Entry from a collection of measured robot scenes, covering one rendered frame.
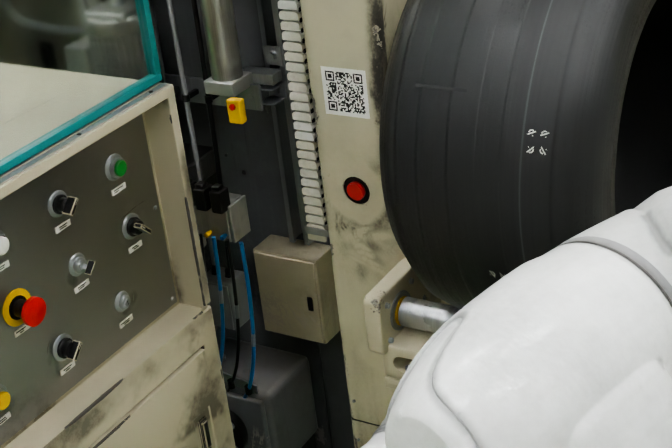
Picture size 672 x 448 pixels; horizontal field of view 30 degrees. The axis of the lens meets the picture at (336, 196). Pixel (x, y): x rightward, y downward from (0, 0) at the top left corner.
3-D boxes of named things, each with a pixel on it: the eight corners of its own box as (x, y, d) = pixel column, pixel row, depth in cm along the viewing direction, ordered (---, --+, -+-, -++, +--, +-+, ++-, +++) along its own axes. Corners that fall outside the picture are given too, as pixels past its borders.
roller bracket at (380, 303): (367, 354, 187) (361, 297, 183) (479, 234, 217) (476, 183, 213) (387, 358, 185) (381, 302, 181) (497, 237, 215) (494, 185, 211)
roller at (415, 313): (406, 292, 190) (403, 321, 190) (391, 297, 186) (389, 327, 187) (630, 338, 172) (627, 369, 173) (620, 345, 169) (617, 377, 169)
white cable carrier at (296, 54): (307, 239, 200) (269, -53, 179) (323, 225, 204) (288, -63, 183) (331, 243, 198) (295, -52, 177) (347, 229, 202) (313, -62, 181)
